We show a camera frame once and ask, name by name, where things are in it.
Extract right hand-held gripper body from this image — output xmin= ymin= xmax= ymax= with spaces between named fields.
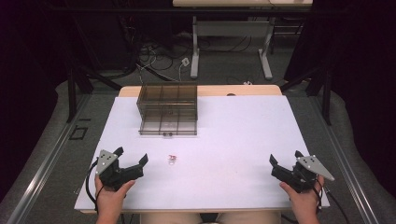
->
xmin=271 ymin=154 xmax=336 ymax=194

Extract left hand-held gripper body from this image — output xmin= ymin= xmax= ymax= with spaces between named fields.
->
xmin=94 ymin=149 xmax=146 ymax=192

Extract smoky plastic drawer box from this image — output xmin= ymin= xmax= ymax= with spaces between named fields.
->
xmin=135 ymin=81 xmax=199 ymax=138

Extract person's left hand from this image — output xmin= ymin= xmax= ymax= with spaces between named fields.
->
xmin=94 ymin=176 xmax=137 ymax=217

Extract person's right hand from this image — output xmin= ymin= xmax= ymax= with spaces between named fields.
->
xmin=278 ymin=175 xmax=325 ymax=217

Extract white table board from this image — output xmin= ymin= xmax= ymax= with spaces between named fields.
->
xmin=74 ymin=94 xmax=331 ymax=213

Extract black metal stand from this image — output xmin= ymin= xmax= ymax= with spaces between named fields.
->
xmin=65 ymin=60 xmax=123 ymax=124
xmin=279 ymin=66 xmax=333 ymax=127

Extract person's legs in beige pants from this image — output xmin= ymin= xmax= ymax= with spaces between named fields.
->
xmin=139 ymin=211 xmax=283 ymax=224

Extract dark curtain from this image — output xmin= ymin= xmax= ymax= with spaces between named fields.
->
xmin=0 ymin=0 xmax=74 ymax=200
xmin=284 ymin=0 xmax=396 ymax=197

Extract white desk with metal legs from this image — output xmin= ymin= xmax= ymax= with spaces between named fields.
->
xmin=172 ymin=0 xmax=314 ymax=80

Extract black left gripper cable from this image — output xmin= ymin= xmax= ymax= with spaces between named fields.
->
xmin=85 ymin=159 xmax=101 ymax=214

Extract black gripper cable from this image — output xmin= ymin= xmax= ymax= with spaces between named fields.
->
xmin=85 ymin=159 xmax=101 ymax=214
xmin=315 ymin=178 xmax=351 ymax=224

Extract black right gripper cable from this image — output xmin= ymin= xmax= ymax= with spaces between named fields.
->
xmin=315 ymin=178 xmax=351 ymax=224

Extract aluminium floor rail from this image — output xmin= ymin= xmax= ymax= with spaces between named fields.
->
xmin=5 ymin=92 xmax=92 ymax=224
xmin=309 ymin=95 xmax=380 ymax=224

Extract tangle of black floor cables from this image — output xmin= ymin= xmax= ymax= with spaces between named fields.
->
xmin=122 ymin=34 xmax=194 ymax=82

